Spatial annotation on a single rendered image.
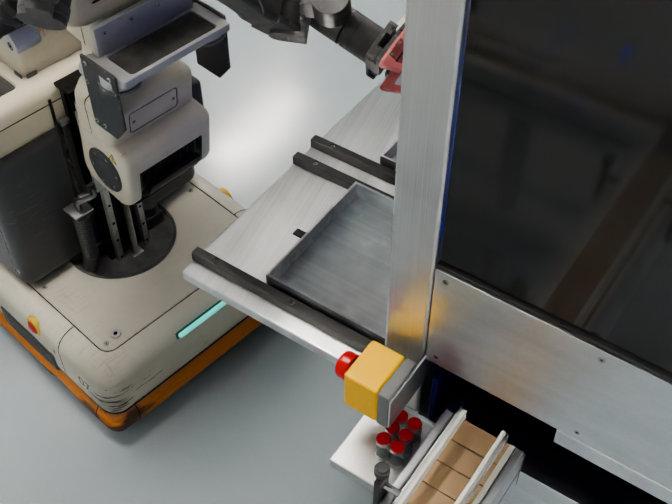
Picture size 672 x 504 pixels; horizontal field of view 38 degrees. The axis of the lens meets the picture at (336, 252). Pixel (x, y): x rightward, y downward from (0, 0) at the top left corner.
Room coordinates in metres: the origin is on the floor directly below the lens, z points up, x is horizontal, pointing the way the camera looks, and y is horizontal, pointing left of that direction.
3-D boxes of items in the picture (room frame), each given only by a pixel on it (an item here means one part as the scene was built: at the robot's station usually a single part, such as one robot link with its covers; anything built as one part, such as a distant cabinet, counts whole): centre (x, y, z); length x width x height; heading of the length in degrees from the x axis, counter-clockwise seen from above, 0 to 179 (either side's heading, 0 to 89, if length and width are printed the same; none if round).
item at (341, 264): (1.02, -0.10, 0.90); 0.34 x 0.26 x 0.04; 56
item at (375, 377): (0.75, -0.06, 0.99); 0.08 x 0.07 x 0.07; 56
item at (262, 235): (1.20, -0.14, 0.87); 0.70 x 0.48 x 0.02; 146
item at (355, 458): (0.71, -0.08, 0.87); 0.14 x 0.13 x 0.02; 56
